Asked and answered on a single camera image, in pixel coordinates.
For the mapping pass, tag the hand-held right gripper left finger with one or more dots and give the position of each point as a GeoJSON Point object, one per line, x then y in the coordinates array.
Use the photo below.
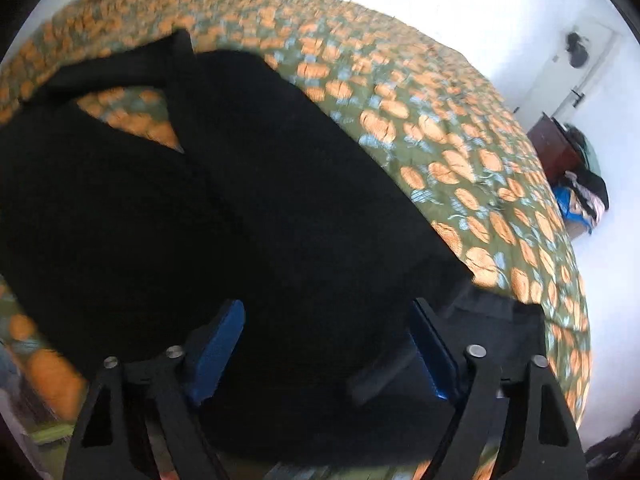
{"type": "Point", "coordinates": [221, 347]}

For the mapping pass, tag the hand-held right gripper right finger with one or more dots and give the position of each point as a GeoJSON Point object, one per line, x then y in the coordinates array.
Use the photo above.
{"type": "Point", "coordinates": [431, 355]}

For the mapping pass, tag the black pants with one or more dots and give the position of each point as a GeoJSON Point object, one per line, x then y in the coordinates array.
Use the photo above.
{"type": "Point", "coordinates": [280, 200]}

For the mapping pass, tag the blue bag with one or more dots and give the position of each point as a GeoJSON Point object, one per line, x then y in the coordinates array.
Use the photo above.
{"type": "Point", "coordinates": [567, 203]}

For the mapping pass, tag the pile of clothes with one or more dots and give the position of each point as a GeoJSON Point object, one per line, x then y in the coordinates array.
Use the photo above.
{"type": "Point", "coordinates": [590, 180]}

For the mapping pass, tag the brown wooden cabinet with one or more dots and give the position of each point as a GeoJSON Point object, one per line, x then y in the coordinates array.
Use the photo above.
{"type": "Point", "coordinates": [550, 145]}

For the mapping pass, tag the orange floral bedspread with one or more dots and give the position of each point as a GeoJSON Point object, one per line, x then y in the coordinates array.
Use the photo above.
{"type": "Point", "coordinates": [400, 110]}

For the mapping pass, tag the white door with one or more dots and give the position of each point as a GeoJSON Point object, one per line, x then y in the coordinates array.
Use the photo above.
{"type": "Point", "coordinates": [550, 85]}

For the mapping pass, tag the dark item hanging on door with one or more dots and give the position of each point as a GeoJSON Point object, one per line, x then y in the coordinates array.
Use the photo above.
{"type": "Point", "coordinates": [577, 52]}

